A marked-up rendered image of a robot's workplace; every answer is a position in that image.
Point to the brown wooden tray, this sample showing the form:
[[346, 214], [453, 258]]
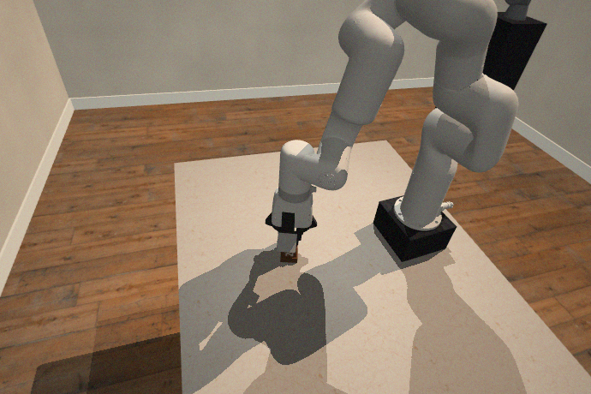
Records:
[[290, 259]]

